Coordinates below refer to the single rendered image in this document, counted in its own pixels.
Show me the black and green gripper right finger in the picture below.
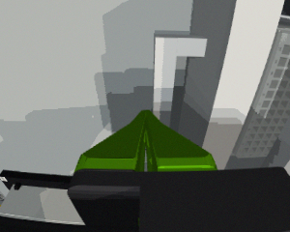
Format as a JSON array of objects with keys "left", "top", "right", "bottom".
[{"left": 146, "top": 110, "right": 218, "bottom": 171}]

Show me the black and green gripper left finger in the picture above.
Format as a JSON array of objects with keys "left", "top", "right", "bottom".
[{"left": 74, "top": 110, "right": 146, "bottom": 172}]

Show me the white multiwell plate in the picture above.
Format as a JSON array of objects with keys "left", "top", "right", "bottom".
[{"left": 231, "top": 25, "right": 290, "bottom": 159}]

